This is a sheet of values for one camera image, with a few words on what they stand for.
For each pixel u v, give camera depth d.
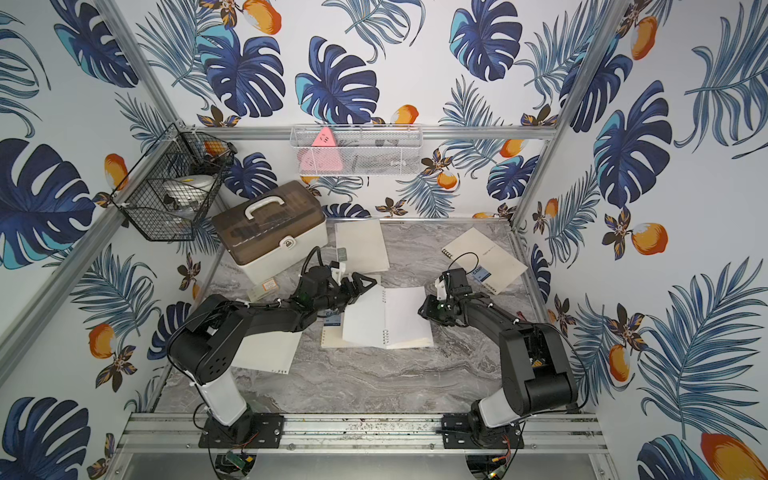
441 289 0.86
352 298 0.82
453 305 0.68
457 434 0.73
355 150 1.01
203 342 0.49
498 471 0.70
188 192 0.80
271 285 1.00
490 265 1.06
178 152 0.90
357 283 0.82
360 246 1.16
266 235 0.91
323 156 0.89
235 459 0.73
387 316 0.95
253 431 0.70
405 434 0.76
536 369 0.45
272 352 0.88
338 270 0.87
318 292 0.74
